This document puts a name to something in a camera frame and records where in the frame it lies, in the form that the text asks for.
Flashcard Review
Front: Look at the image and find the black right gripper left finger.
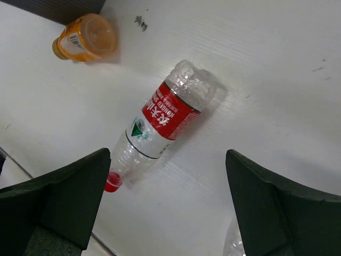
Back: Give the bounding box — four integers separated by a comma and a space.
1, 148, 111, 255

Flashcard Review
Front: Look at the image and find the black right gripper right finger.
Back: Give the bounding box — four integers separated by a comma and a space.
225, 149, 340, 255

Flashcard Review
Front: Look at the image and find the grey mesh waste bin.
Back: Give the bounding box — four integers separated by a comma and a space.
1, 0, 105, 25

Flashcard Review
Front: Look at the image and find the squashed clear blue-label bottle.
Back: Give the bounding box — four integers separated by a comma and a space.
223, 216, 246, 256

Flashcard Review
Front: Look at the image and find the red label water bottle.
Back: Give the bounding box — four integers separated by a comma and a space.
104, 60, 218, 193

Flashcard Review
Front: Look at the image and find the small orange juice bottle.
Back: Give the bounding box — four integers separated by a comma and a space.
52, 13, 117, 62

